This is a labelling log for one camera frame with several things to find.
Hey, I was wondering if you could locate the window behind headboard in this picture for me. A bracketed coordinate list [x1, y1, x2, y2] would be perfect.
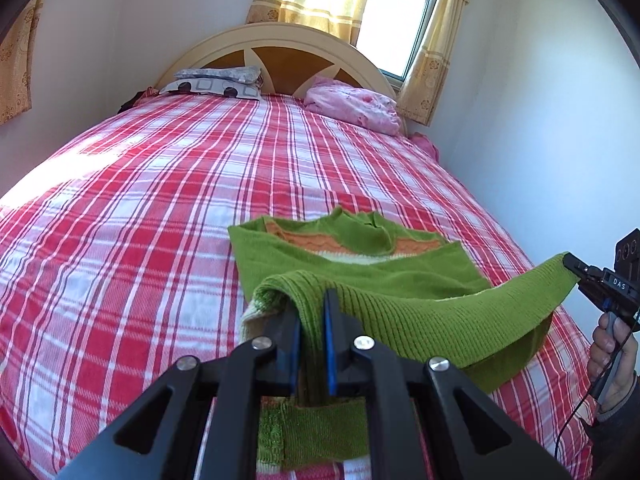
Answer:
[357, 0, 442, 84]

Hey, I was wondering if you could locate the grey patterned pillow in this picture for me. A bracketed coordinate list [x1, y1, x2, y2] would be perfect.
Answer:
[175, 65, 265, 87]

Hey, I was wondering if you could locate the white black-dotted pillow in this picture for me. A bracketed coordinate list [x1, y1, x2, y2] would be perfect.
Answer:
[158, 78, 263, 102]

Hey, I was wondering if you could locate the dark cloth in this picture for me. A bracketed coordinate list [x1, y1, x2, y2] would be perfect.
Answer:
[117, 87, 162, 114]

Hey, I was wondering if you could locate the green orange striped knit sweater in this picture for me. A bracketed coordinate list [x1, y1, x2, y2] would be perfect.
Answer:
[227, 206, 577, 475]

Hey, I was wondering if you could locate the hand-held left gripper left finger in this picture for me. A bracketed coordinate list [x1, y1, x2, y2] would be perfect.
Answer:
[54, 304, 302, 480]

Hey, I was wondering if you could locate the pink cloth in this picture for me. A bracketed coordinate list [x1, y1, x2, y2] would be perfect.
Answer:
[407, 132, 442, 162]

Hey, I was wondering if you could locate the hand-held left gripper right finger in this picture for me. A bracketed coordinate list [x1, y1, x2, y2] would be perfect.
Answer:
[322, 288, 577, 480]

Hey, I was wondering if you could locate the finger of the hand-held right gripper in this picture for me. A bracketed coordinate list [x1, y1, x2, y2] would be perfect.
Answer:
[562, 252, 603, 283]
[577, 280, 612, 313]

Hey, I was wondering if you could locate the person's right forearm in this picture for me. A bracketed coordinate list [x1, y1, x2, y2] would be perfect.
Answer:
[584, 373, 640, 480]

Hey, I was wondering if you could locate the yellow side window curtain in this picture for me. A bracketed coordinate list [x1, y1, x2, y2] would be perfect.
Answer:
[0, 0, 47, 127]

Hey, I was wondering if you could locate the person's right hand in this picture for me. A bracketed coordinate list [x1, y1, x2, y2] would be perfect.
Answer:
[587, 317, 640, 414]

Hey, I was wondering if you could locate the narrow yellow curtain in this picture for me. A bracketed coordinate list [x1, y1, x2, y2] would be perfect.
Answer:
[397, 0, 474, 127]

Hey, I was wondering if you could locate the pink pillow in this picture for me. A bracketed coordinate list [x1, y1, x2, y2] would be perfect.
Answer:
[303, 76, 404, 135]

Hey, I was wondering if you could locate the red plaid bed sheet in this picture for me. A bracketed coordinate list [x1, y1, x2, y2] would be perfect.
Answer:
[0, 92, 602, 480]

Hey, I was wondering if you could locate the cream wooden headboard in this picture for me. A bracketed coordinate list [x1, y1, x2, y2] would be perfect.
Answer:
[152, 23, 399, 102]

